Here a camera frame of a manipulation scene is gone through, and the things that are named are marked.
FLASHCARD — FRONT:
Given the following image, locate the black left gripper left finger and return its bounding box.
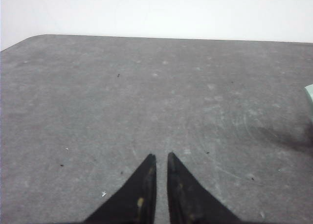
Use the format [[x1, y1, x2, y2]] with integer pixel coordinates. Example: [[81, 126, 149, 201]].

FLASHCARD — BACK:
[[83, 154, 157, 224]]

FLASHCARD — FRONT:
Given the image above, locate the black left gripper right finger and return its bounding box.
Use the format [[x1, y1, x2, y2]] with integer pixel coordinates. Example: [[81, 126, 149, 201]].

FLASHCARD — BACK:
[[167, 152, 241, 224]]

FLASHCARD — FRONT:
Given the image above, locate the black frying pan green handle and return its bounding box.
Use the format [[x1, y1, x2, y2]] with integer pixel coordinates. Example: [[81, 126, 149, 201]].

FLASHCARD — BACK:
[[304, 84, 313, 123]]

